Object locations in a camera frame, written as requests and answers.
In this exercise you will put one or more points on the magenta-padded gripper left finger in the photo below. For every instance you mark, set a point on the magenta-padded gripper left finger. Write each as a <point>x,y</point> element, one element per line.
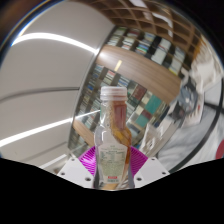
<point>76,170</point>

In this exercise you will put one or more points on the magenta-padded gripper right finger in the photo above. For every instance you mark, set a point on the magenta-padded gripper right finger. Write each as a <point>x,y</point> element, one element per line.
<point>151,170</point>

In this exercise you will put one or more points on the clear plastic drink bottle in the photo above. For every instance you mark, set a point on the clear plastic drink bottle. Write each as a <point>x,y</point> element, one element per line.
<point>111,146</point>

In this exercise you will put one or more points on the curved ceiling light strip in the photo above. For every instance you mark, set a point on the curved ceiling light strip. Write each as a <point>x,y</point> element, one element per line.
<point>36,131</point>

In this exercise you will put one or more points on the tall bookshelf full of books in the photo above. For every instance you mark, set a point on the tall bookshelf full of books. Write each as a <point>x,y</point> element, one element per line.
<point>133,70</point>

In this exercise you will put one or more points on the straight ceiling light strip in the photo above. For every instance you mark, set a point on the straight ceiling light strip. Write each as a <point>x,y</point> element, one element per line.
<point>53,38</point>

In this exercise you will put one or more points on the wooden cubby shelf unit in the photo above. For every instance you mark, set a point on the wooden cubby shelf unit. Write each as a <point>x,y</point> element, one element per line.
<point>160,16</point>

